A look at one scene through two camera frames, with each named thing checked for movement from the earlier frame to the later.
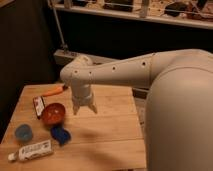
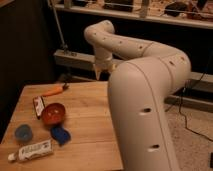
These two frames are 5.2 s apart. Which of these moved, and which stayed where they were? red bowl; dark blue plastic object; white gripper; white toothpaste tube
Moved: white gripper
Stayed: red bowl; dark blue plastic object; white toothpaste tube
